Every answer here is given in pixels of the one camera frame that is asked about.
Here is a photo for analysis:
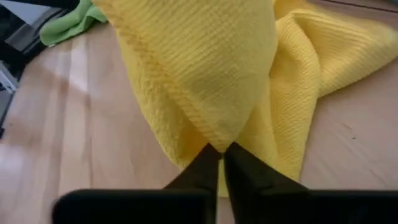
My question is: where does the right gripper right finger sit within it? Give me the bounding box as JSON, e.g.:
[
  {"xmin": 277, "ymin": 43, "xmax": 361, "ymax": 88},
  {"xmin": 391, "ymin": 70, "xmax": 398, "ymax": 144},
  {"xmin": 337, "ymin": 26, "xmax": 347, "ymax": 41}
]
[{"xmin": 223, "ymin": 142, "xmax": 398, "ymax": 224}]

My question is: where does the yellow microfiber towel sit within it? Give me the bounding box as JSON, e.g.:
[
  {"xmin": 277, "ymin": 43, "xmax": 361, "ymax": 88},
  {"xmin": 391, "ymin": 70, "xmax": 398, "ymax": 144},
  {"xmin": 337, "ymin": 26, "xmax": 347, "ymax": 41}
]
[{"xmin": 93, "ymin": 0, "xmax": 398, "ymax": 198}]

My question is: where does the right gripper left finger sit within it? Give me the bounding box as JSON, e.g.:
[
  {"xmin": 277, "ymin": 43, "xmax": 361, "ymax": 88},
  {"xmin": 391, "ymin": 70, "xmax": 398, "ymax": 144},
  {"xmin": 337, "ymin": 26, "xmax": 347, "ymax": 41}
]
[{"xmin": 52, "ymin": 143, "xmax": 222, "ymax": 224}]

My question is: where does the bright green microfiber towel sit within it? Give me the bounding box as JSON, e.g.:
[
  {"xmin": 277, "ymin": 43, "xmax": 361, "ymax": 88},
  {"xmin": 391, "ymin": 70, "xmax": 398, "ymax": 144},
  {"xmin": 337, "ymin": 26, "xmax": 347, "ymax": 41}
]
[{"xmin": 39, "ymin": 0, "xmax": 108, "ymax": 47}]

